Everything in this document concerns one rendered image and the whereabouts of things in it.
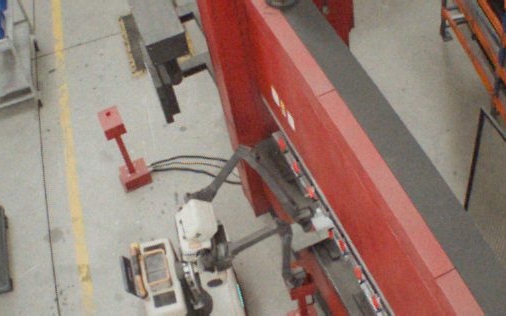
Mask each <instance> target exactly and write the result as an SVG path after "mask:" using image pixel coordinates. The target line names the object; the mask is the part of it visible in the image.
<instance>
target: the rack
mask: <svg viewBox="0 0 506 316"><path fill-rule="evenodd" d="M446 1H447V0H441V5H442V8H441V26H440V33H439V34H440V35H441V37H442V39H443V41H444V42H446V41H450V40H453V38H451V34H450V32H449V31H448V30H447V31H445V28H450V27H451V28H452V30H453V31H454V32H455V34H456V36H457V38H458V41H459V42H460V43H461V45H462V47H463V49H464V50H465V52H467V54H468V57H469V59H470V61H471V63H473V65H474V67H475V69H476V71H477V74H478V75H479V76H480V78H481V80H482V82H483V83H484V85H485V87H486V89H487V91H488V93H489V94H490V96H491V111H490V113H489V114H490V115H491V116H492V117H493V118H494V119H495V121H496V122H497V123H498V125H499V126H501V125H500V121H499V120H498V118H497V117H496V116H499V115H501V116H502V118H503V119H504V121H505V124H506V110H504V108H503V105H502V103H501V101H500V100H499V99H498V95H499V90H500V82H501V78H502V79H503V81H504V83H505V85H506V72H505V70H504V69H503V65H504V62H505V59H504V58H505V53H506V0H504V1H505V5H504V7H505V15H504V23H503V27H502V26H501V24H500V21H499V19H497V18H498V17H497V16H496V14H495V13H494V11H492V9H491V8H490V6H489V5H488V3H487V1H485V0H478V1H479V3H480V5H481V7H482V8H483V10H484V11H485V13H486V14H487V15H488V17H489V18H490V21H491V23H492V24H493V25H494V27H495V28H496V30H497V31H498V33H499V35H500V42H501V44H500V48H499V57H498V58H497V56H496V55H495V54H494V52H493V49H492V48H491V46H490V44H488V42H487V41H486V39H485V36H484V34H482V32H481V30H480V29H479V27H478V25H477V24H476V22H475V20H474V18H473V17H472V15H471V14H470V13H469V11H468V10H467V8H466V6H465V4H464V2H463V1H462V0H455V2H456V3H457V4H458V5H456V6H453V7H447V2H446ZM455 9H457V10H458V9H461V12H462V13H463V14H460V15H457V16H454V15H453V16H451V14H450V13H449V11H452V10H455ZM461 19H464V20H461ZM465 19H466V20H465ZM446 20H447V21H448V24H447V23H446ZM458 20H461V21H459V22H454V21H458ZM466 23H469V24H470V25H471V27H472V30H473V31H474V32H475V34H476V36H477V37H478V39H479V40H480V41H481V44H482V46H483V48H484V50H485V51H486V52H487V53H488V55H489V57H490V60H491V61H492V62H493V64H494V66H495V67H496V70H495V73H496V74H495V79H494V81H495V83H494V88H492V86H491V85H490V81H489V79H488V78H487V77H486V75H485V74H484V72H483V70H482V67H481V66H480V65H479V63H478V61H477V59H476V58H475V56H474V55H473V52H472V50H471V49H470V47H471V44H467V42H466V40H465V39H464V37H463V34H462V33H461V31H460V30H459V28H458V26H457V25H463V24H466ZM496 108H498V109H499V111H496Z"/></svg>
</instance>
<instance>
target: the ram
mask: <svg viewBox="0 0 506 316"><path fill-rule="evenodd" d="M245 9H246V14H247V19H248V24H249V30H250V34H251V45H252V50H253V55H254V60H255V65H256V71H257V75H258V81H259V87H260V92H261V93H262V95H263V96H264V98H265V100H266V101H267V103H268V105H269V106H270V108H271V110H272V111H271V110H270V109H269V107H268V106H267V104H266V102H265V101H264V99H263V97H262V96H261V97H262V99H263V101H264V103H265V104H266V106H267V107H268V109H269V111H271V113H272V112H273V114H274V115H275V117H276V118H277V120H278V122H279V123H280V125H281V127H282V128H283V130H284V132H285V133H286V134H287V136H288V137H289V139H290V140H291V142H292V144H293V145H294V147H295V149H296V151H295V150H294V148H293V146H292V145H291V143H290V141H289V140H288V138H287V136H286V135H285V133H283V131H282V129H281V128H280V126H279V124H278V123H277V121H276V119H275V118H274V116H273V114H272V116H273V118H274V120H275V121H276V123H277V125H278V126H279V128H280V130H281V131H282V133H283V134H284V135H285V137H286V139H287V140H288V142H289V143H290V145H291V147H292V148H293V150H294V152H295V153H296V152H297V154H298V155H299V156H300V158H301V159H302V161H303V162H304V164H305V166H306V167H307V169H308V171H309V172H310V174H311V176H312V177H313V178H314V180H315V181H316V184H317V186H318V188H319V189H320V191H321V193H322V194H323V196H324V198H325V199H326V200H327V202H328V203H329V205H330V206H331V208H332V211H333V213H334V215H335V216H336V217H337V219H338V220H339V222H340V224H341V225H342V227H343V228H344V230H345V232H346V234H347V236H348V237H349V239H350V241H351V242H352V244H353V246H355V249H356V251H357V253H358V254H359V256H360V258H362V260H363V262H364V263H365V264H364V265H365V267H366V268H367V269H368V270H369V272H370V274H371V275H372V278H373V279H374V281H375V283H376V284H377V286H378V287H379V288H380V291H381V293H382V295H383V296H384V297H385V299H386V302H387V304H389V306H390V308H391V309H392V311H393V313H394V315H395V316H445V314H444V311H443V310H442V309H441V308H440V306H439V303H437V301H436V300H435V297H433V295H432V294H431V292H430V290H429V289H428V286H427V285H426V283H425V281H424V280H423V278H422V277H421V275H420V273H419V272H418V270H417V269H416V267H415V266H414V263H413V262H412V260H411V259H410V257H408V254H407V252H406V251H405V249H404V248H403V247H402V246H401V243H400V241H399V240H398V238H397V236H395V234H394V233H393V232H394V231H393V230H392V228H391V227H390V225H389V224H388V223H387V222H386V220H385V217H384V216H383V214H382V213H381V211H380V210H379V209H378V207H377V206H376V204H375V201H374V200H373V198H372V197H371V195H370V194H369V193H368V192H367V190H366V189H365V187H364V184H363V183H362V181H361V179H360V178H359V176H357V174H356V173H355V171H354V170H353V168H352V167H351V164H350V162H349V161H348V159H347V158H346V157H345V156H344V154H343V152H342V151H341V149H340V148H339V146H338V145H337V143H336V142H335V140H334V137H333V136H332V135H331V134H330V132H329V131H328V129H327V128H326V126H325V125H324V123H323V121H322V120H321V119H320V118H319V116H318V115H317V114H316V112H315V110H314V108H313V106H312V104H311V103H310V101H309V100H308V98H307V97H306V95H305V94H304V93H303V91H302V90H301V88H300V87H299V85H298V84H297V82H296V81H295V79H294V78H293V76H291V74H290V71H289V70H288V68H287V66H286V65H285V63H284V62H283V60H281V58H280V57H279V55H278V54H277V52H276V51H275V49H274V48H273V47H272V46H271V44H270V43H269V40H268V38H267V36H266V35H265V34H264V33H263V31H262V30H261V28H260V27H259V25H258V24H257V23H256V22H255V20H254V19H253V17H252V14H251V13H250V12H249V10H248V9H247V7H245ZM271 86H272V88H273V89H274V91H275V92H276V93H277V96H278V102H279V106H278V105H277V103H276V101H275V100H274V98H273V94H272V89H271ZM280 99H281V101H282V103H283V104H284V108H285V114H286V117H285V115H284V113H283V112H282V110H283V109H282V107H281V101H280ZM283 111H284V110H283ZM287 111H288V112H289V113H290V114H291V116H292V118H293V119H294V125H295V131H294V129H293V128H292V126H291V124H290V123H289V119H288V112H287ZM296 156H297V155H296ZM297 157H298V156H297ZM298 159H299V157H298ZM299 161H300V162H301V160H300V159H299ZM301 164H302V166H303V167H304V165H303V163H302V162H301ZM304 169H305V171H306V172H307V170H306V168H305V167H304ZM307 174H308V175H309V173H308V172H307ZM309 177H310V175H309ZM310 179H312V178H311V177H310ZM312 181H313V179H312ZM313 183H314V184H315V182H314V181H313ZM316 184H315V186H316ZM316 189H317V187H316ZM317 191H318V193H319V194H320V192H319V190H318V189H317ZM320 196H321V198H322V199H323V197H322V195H321V194H320ZM325 199H323V200H324V202H325V203H326V201H325ZM326 205H327V206H328V204H327V203H326ZM328 208H329V206H328ZM329 210H330V211H331V209H330V208H329ZM332 211H331V213H332ZM344 236H345V237H346V235H345V234H344ZM346 239H347V237H346ZM347 241H348V242H349V240H348V239H347ZM349 244H350V246H352V245H351V243H350V242H349ZM353 246H352V248H353V250H354V251H355V249H354V247H353ZM355 255H356V256H357V254H356V252H355ZM357 258H358V259H359V260H360V258H359V257H358V256H357ZM360 262H361V264H362V265H363V263H362V261H361V260H360ZM364 265H363V267H364ZM364 269H365V268H364ZM365 271H366V272H367V270H366V269H365ZM367 274H368V276H369V277H370V275H369V273H368V272H367ZM372 278H371V277H370V279H371V280H372ZM387 304H386V303H385V305H386V306H387ZM387 308H388V310H389V311H390V309H389V307H388V306H387ZM392 311H390V312H392Z"/></svg>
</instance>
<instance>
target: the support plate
mask: <svg viewBox="0 0 506 316"><path fill-rule="evenodd" d="M321 216H324V215H323V214H322V212H319V213H317V214H315V215H314V218H312V219H311V220H313V219H317V218H319V217H321ZM292 228H293V230H292V233H293V236H292V241H291V247H292V249H293V251H294V253H296V252H298V251H300V250H303V249H305V248H307V247H309V246H310V245H313V244H315V243H317V242H319V241H321V239H322V240H324V239H326V238H328V235H329V232H328V229H329V228H330V226H329V227H326V228H324V229H322V230H320V231H317V233H316V231H313V232H309V233H305V232H304V231H303V229H302V228H301V226H300V225H299V224H297V223H293V224H292ZM317 234H318V235H319V234H320V235H319V236H320V237H319V236H318V235H317ZM320 238H321V239H320Z"/></svg>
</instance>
